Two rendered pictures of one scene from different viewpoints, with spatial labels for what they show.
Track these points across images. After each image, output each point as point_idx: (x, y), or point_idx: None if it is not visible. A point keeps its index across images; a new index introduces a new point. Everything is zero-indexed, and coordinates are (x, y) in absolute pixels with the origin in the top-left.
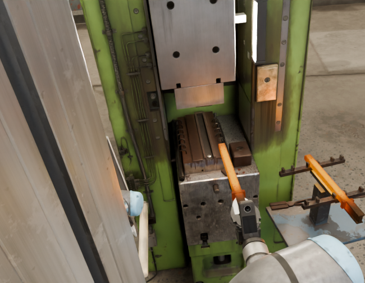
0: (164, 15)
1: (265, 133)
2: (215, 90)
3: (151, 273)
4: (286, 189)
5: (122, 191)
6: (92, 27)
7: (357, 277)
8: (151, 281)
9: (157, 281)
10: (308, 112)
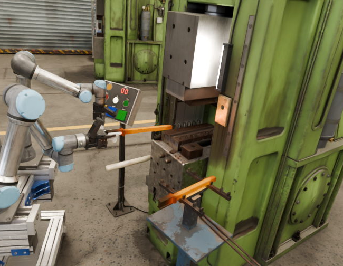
0: (170, 31)
1: (217, 152)
2: (181, 89)
3: (148, 210)
4: (222, 216)
5: (86, 89)
6: (163, 32)
7: (18, 102)
8: (143, 212)
9: (144, 215)
10: None
